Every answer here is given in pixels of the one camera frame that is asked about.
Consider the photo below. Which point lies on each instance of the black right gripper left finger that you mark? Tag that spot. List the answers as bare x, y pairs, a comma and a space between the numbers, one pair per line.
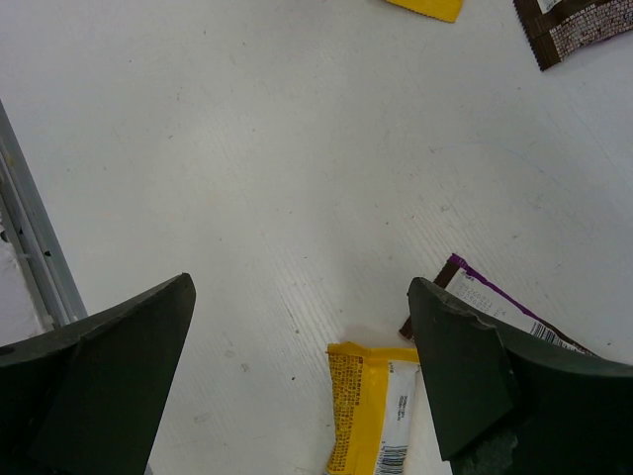
88, 398

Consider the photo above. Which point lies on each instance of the yellow snack bar near front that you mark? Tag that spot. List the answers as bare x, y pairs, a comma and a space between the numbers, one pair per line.
372, 396

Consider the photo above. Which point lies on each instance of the brown chocolate bar centre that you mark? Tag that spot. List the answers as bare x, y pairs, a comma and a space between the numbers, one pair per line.
557, 29

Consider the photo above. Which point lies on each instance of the aluminium table frame rail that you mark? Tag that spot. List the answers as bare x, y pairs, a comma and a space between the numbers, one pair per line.
47, 273

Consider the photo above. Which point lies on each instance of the yellow M&M packet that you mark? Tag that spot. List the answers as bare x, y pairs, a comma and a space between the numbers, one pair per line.
443, 10

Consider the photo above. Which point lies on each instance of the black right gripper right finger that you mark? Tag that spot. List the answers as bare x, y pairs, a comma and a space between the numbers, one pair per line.
506, 402

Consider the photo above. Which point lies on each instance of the brown purple chocolate bar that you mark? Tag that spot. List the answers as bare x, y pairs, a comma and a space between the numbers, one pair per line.
494, 307

